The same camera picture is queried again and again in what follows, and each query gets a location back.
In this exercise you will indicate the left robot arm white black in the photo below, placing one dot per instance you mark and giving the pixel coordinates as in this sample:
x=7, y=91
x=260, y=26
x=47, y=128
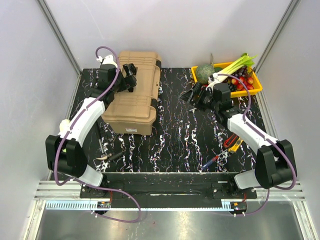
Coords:
x=64, y=151

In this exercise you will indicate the black marble pattern mat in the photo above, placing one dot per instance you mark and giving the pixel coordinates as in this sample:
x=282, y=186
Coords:
x=181, y=140

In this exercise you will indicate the yellow utility knife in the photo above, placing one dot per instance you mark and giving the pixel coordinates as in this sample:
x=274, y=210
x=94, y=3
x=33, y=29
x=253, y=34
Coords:
x=235, y=147

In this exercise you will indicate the tan plastic tool box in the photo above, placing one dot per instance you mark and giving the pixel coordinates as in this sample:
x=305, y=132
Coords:
x=135, y=112

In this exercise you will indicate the claw hammer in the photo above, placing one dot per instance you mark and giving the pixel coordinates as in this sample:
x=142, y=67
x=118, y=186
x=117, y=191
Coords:
x=104, y=156

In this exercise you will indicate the blue red screwdriver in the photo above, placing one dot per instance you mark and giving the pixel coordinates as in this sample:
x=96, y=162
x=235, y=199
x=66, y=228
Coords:
x=211, y=161

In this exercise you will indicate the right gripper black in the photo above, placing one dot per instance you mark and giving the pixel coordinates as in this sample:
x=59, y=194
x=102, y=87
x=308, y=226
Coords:
x=199, y=90

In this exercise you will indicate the black rubber mallet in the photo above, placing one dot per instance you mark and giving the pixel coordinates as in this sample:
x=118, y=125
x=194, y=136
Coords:
x=116, y=156

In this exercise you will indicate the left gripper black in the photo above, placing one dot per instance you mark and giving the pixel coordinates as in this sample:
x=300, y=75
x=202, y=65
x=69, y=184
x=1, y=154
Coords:
x=128, y=82

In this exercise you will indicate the dark grape bunch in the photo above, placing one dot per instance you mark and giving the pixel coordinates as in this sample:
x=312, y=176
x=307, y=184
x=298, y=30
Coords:
x=242, y=72

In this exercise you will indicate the avocado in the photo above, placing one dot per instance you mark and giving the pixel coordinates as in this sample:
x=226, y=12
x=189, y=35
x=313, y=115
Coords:
x=217, y=69

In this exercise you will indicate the napa cabbage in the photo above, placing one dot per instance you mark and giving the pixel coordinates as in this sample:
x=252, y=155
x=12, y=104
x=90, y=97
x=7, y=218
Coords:
x=64, y=127

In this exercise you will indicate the leek with green leaves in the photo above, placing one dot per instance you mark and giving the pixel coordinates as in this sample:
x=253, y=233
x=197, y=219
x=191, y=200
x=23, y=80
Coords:
x=244, y=61

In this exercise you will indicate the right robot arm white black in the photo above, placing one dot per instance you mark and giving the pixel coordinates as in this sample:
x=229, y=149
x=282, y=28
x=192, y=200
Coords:
x=275, y=161

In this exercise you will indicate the green melon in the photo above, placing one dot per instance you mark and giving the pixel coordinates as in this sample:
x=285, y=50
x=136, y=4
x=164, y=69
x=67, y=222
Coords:
x=203, y=72

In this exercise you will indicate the red yellow cherry cluster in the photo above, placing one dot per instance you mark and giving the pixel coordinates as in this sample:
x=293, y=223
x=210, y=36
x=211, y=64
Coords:
x=248, y=82

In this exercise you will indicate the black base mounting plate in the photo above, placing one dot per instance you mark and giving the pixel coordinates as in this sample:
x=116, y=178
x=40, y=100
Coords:
x=208, y=189

